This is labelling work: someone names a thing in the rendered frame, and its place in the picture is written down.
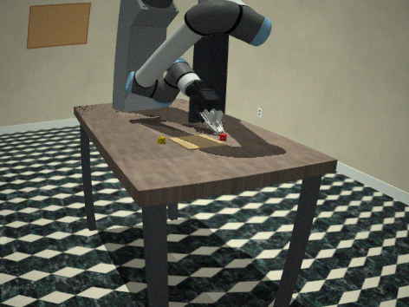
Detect yellow die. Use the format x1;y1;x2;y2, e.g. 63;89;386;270
158;136;166;144

